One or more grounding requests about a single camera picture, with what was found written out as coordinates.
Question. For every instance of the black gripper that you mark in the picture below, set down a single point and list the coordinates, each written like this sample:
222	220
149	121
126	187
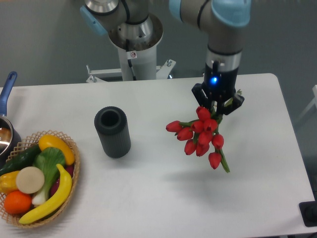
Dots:
218	86

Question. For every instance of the red tulip bouquet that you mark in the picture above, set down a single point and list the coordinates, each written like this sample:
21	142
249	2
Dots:
202	136

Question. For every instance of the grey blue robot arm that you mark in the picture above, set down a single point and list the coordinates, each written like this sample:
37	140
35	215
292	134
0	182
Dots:
223	21

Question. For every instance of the dark grey ribbed vase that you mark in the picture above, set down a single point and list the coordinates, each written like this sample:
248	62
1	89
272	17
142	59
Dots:
112	128

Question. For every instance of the black device at edge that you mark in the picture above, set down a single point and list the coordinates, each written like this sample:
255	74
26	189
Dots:
309	213

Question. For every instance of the purple eggplant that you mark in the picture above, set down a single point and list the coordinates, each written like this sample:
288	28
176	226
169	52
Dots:
70	170

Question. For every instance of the yellow banana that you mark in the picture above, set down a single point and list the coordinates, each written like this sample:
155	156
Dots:
53	203

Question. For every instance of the green bok choy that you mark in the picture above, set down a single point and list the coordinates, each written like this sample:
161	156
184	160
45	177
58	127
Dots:
46	161

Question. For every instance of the green cucumber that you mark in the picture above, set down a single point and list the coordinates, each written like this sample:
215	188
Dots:
21	160

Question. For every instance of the woven wicker basket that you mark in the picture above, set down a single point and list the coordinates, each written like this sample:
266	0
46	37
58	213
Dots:
29	141

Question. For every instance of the beige round disc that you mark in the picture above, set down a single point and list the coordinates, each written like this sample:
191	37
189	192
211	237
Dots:
30	180

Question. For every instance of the yellow bell pepper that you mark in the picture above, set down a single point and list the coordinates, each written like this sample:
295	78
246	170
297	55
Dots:
8	182

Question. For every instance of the orange fruit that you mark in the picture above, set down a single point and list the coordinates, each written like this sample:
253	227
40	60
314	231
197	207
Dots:
17	202

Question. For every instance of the white frame at right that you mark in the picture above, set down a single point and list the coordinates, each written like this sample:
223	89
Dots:
310	108

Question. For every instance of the blue handled saucepan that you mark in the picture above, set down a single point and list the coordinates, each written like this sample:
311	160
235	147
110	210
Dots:
9	137

